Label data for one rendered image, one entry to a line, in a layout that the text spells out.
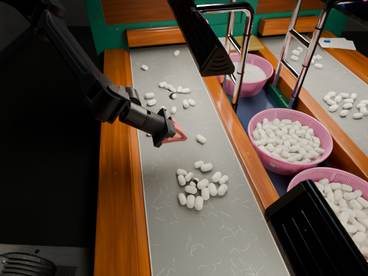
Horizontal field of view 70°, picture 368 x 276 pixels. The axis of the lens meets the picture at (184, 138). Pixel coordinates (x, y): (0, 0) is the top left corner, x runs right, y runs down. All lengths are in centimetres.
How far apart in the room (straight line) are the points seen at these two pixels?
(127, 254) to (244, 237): 28
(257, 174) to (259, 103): 48
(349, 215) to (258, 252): 28
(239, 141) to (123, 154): 37
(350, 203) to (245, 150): 32
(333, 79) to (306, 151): 49
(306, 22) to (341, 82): 41
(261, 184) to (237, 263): 22
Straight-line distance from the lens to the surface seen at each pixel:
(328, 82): 131
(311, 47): 100
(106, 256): 66
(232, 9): 81
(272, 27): 150
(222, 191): 73
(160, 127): 68
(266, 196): 74
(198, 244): 68
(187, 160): 82
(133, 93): 72
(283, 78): 121
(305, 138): 99
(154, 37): 134
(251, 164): 80
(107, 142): 87
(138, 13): 137
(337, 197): 85
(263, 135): 93
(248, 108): 115
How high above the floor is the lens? 136
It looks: 45 degrees down
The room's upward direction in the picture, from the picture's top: straight up
